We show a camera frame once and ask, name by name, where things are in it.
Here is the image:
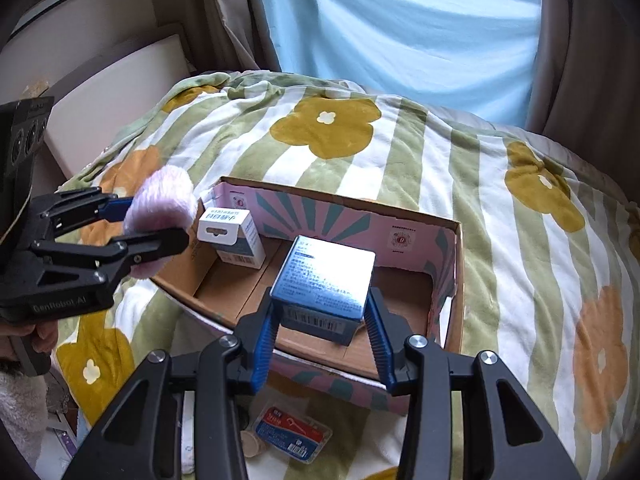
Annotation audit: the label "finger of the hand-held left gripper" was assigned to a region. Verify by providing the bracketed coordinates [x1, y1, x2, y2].
[31, 187, 134, 242]
[31, 228, 190, 320]

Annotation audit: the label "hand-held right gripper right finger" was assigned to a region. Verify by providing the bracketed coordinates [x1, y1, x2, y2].
[363, 287, 583, 480]

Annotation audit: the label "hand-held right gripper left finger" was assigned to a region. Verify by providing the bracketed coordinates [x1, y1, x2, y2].
[62, 299, 279, 480]

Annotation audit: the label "pink fluffy puff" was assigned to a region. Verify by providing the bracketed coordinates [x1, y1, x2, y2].
[122, 166, 199, 279]

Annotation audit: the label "cardboard box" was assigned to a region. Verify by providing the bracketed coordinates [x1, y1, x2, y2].
[149, 176, 464, 417]

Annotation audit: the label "blue rectangular box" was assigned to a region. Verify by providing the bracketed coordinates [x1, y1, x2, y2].
[270, 234, 377, 346]

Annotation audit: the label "person's left forearm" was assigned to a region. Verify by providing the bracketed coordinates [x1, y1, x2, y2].
[0, 360, 49, 463]

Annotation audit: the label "person's left hand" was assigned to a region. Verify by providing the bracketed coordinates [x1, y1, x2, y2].
[0, 320, 59, 362]

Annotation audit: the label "small white box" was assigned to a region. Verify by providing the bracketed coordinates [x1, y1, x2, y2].
[196, 204, 267, 269]

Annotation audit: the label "red and blue floss packet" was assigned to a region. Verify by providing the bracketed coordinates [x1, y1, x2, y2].
[251, 402, 334, 463]

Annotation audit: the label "round beige disc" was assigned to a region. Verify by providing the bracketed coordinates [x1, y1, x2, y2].
[243, 430, 268, 459]

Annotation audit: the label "white plastic packet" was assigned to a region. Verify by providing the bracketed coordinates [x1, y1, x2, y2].
[177, 392, 197, 476]

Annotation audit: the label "white headboard panel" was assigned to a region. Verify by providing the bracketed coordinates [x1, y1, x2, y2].
[44, 34, 190, 182]

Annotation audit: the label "floral striped blanket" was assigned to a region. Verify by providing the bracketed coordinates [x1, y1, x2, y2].
[54, 71, 640, 480]

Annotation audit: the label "beige curtain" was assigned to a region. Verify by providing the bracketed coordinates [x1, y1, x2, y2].
[524, 0, 640, 163]
[194, 0, 282, 75]

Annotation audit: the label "beige bedding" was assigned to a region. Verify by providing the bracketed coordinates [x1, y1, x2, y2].
[427, 102, 640, 211]

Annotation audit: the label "light blue curtain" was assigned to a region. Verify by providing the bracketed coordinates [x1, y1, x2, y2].
[252, 0, 544, 129]

